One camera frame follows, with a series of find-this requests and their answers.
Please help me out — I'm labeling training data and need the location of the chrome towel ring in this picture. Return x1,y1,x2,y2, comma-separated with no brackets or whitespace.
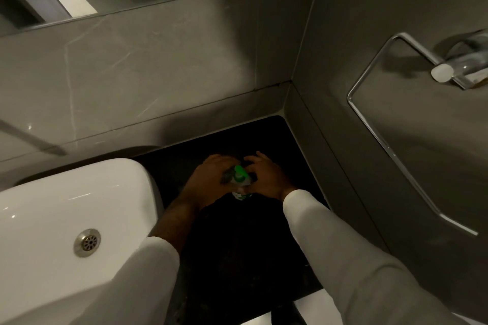
347,29,488,237

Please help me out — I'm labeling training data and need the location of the green pump soap bottle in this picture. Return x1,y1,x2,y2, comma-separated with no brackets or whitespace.
222,164,255,202

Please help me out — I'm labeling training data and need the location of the white ceramic sink basin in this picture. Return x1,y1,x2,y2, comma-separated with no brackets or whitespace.
0,157,164,325

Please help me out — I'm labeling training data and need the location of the person's right forearm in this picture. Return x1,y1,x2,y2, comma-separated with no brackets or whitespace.
282,188,464,325

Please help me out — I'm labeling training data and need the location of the person's right hand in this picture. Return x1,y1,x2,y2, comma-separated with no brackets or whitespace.
243,151,298,201

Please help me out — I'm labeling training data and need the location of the metal sink drain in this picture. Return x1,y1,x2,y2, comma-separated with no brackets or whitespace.
73,229,102,258

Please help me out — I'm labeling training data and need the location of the person's left hand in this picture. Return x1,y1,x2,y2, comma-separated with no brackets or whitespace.
184,154,241,210

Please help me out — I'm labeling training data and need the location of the person's left forearm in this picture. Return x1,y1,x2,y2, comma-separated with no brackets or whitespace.
72,196,200,325

